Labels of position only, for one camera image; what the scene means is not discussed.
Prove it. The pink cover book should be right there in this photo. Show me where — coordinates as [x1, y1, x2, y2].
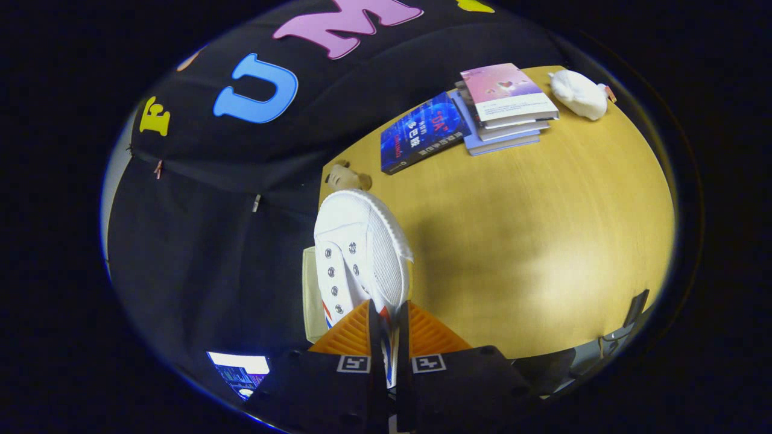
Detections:
[460, 63, 560, 129]

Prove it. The light blue book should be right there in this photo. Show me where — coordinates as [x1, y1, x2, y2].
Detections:
[449, 90, 542, 157]

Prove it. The white striped canvas shoe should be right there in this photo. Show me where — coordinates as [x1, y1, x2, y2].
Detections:
[314, 189, 414, 388]

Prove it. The beige fabric storage box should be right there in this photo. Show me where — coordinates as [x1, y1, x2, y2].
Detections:
[302, 246, 331, 344]

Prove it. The lit computer monitor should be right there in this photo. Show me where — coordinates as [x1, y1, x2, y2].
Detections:
[208, 351, 270, 400]

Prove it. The dark blue book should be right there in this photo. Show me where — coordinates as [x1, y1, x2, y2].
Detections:
[380, 92, 472, 175]

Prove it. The black flat panel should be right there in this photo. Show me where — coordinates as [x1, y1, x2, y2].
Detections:
[603, 289, 651, 344]

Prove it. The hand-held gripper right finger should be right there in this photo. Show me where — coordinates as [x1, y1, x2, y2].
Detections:
[395, 300, 536, 434]

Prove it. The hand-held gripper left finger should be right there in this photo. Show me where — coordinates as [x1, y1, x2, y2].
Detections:
[243, 299, 391, 434]

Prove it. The white plush toy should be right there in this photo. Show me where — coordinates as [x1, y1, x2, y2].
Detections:
[549, 69, 617, 121]

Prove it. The grey book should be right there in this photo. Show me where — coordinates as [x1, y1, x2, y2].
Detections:
[455, 81, 551, 142]

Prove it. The beige plush toy dog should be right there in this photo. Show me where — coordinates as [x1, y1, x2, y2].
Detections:
[326, 160, 372, 192]

